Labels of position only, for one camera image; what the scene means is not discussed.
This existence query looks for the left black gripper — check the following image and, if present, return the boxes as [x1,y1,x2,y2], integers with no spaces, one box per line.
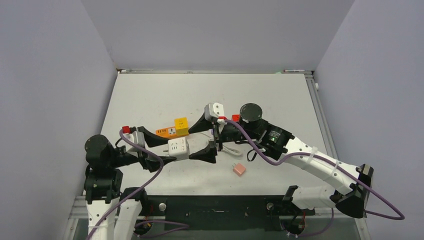
[108,127,176,170]

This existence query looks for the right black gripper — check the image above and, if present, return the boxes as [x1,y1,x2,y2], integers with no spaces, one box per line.
[188,111,258,162]

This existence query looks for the orange power strip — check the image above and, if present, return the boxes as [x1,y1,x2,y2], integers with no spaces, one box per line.
[155,126,178,139]

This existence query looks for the white cube plug adapter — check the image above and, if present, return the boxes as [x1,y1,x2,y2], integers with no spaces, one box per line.
[167,137,190,161]

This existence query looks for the yellow cube plug adapter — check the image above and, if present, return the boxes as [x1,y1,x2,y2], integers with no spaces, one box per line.
[174,117,189,137]

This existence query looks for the red cube plug adapter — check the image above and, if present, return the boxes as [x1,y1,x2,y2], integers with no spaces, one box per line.
[231,114,240,123]

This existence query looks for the pink cube plug adapter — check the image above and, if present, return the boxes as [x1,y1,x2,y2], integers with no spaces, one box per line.
[232,163,247,177]

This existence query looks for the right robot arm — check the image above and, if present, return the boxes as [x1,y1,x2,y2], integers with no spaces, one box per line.
[188,102,374,219]

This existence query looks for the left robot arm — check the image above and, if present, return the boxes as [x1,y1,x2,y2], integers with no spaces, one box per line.
[84,126,176,240]

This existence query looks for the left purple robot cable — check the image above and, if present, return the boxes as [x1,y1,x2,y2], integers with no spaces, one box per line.
[85,129,190,240]

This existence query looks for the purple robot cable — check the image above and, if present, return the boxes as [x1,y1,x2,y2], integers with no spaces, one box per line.
[225,119,406,239]
[85,129,190,240]

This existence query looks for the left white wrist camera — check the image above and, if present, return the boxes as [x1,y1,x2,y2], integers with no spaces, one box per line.
[122,126,146,157]

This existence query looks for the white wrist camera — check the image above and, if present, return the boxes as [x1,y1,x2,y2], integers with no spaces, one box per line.
[204,102,226,125]
[122,126,146,157]

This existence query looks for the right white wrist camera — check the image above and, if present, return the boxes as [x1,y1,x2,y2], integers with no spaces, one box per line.
[204,102,226,125]

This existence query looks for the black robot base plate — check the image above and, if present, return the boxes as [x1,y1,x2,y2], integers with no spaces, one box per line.
[138,195,315,231]

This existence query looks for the aluminium frame rail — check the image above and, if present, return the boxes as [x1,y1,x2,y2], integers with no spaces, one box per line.
[68,195,368,220]

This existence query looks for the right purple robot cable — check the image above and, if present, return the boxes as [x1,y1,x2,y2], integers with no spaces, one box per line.
[225,119,406,239]

